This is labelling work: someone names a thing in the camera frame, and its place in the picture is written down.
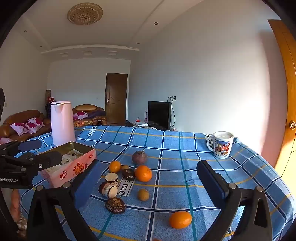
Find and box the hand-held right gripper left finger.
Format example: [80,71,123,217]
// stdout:
[26,159,100,241]

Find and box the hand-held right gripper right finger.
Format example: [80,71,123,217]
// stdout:
[196,160,273,241]

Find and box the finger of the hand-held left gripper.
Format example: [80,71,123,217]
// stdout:
[13,151,63,172]
[0,140,43,160]

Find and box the pink tin box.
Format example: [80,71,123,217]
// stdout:
[38,142,97,189]

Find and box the small round orange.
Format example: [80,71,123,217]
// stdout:
[109,161,121,173]

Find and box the dark brown round fruit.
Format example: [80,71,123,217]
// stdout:
[122,168,136,181]

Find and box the oval orange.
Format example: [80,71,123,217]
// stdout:
[169,211,192,229]

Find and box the large round orange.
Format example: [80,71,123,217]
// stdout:
[134,165,153,182]

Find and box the person's left hand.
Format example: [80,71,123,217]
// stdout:
[10,189,22,222]

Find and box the floral white cushion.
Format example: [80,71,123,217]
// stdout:
[73,111,89,120]
[10,117,45,135]

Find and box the small patterned ceramic cup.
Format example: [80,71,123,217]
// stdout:
[99,182,118,198]
[105,173,119,184]

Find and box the brown leather sofa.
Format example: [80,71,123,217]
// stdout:
[0,110,52,142]

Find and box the pink electric kettle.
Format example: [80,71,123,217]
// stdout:
[50,101,76,146]

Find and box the white printed mug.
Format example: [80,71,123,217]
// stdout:
[206,131,234,159]

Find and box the yellow-brown spotted fruit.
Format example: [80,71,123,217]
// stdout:
[138,189,150,201]

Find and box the purple passion fruit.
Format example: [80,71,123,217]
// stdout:
[132,150,148,165]

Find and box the blue checked tablecloth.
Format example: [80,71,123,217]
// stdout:
[20,125,296,241]

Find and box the brown leather armchair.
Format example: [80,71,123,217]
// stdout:
[72,104,107,127]

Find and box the low television stand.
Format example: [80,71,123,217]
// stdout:
[132,119,167,131]

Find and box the dark brown wooden door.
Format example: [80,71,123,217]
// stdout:
[105,73,128,124]

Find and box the black television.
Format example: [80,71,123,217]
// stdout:
[148,101,173,130]

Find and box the light wooden door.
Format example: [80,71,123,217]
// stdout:
[268,20,296,168]

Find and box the round ceiling lamp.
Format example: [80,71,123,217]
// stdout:
[67,4,103,25]

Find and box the black television cable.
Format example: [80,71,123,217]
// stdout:
[170,100,176,130]

